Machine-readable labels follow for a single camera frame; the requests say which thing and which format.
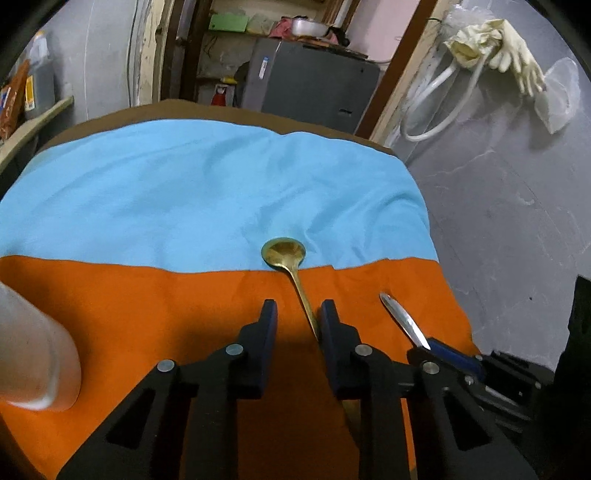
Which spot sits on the beige kitchen counter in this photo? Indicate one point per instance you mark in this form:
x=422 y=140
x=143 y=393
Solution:
x=27 y=134

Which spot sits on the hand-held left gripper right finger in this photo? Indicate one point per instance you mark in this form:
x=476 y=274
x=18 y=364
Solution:
x=328 y=341

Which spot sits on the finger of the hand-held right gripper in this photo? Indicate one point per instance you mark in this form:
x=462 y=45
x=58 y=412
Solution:
x=457 y=357
x=417 y=354

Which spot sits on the orange snack packet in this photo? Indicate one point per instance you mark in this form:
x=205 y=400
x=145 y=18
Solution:
x=14 y=101

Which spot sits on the metal pot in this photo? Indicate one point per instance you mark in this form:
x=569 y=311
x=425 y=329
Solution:
x=309 y=27

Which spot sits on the orange cloth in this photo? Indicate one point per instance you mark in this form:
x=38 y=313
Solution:
x=161 y=314

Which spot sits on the wooden door frame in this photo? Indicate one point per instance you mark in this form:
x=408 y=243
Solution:
x=150 y=55

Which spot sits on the white plastic utensil holder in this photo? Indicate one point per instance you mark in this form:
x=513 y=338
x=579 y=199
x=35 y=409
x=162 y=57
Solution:
x=32 y=350

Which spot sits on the clear hanging plastic bag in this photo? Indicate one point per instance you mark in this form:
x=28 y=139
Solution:
x=561 y=97

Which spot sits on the gold spoon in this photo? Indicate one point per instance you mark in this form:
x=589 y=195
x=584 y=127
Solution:
x=282 y=253

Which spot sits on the wooden shelf unit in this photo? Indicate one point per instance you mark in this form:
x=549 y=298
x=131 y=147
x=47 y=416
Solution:
x=207 y=60

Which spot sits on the green box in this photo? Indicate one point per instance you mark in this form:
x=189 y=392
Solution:
x=228 y=22

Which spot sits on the cream rubber gloves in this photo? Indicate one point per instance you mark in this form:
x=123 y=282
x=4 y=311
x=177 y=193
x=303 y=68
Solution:
x=512 y=50

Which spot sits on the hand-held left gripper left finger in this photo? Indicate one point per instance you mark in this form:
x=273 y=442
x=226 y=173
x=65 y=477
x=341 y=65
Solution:
x=270 y=332

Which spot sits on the grey refrigerator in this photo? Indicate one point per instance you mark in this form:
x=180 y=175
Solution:
x=304 y=78

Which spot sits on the red and white bottle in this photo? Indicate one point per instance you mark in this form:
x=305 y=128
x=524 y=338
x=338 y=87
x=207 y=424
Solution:
x=219 y=97

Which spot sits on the silver metal knife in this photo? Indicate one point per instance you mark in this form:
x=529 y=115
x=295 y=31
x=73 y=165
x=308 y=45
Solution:
x=406 y=323

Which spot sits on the large dark liquid jug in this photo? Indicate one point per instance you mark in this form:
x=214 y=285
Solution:
x=39 y=78

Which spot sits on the pink cloth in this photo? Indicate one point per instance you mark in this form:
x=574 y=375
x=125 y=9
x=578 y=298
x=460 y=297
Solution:
x=281 y=28

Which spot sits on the person's black clothing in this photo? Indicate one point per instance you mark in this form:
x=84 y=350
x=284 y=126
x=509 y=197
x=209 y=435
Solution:
x=575 y=369

